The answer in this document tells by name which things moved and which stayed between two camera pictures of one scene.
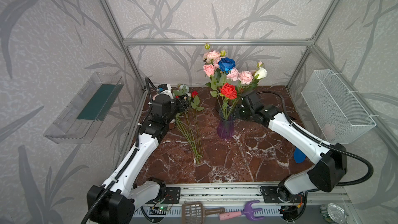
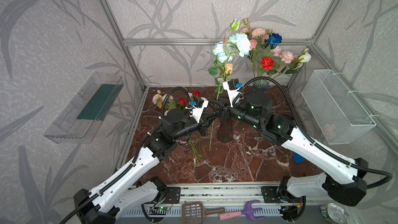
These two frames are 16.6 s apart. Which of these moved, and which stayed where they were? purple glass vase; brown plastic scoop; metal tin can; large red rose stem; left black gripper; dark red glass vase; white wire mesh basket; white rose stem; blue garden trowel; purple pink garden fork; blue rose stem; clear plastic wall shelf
Moved: left black gripper; white rose stem; purple glass vase; large red rose stem; blue rose stem; dark red glass vase
Stayed: blue garden trowel; white wire mesh basket; brown plastic scoop; metal tin can; purple pink garden fork; clear plastic wall shelf
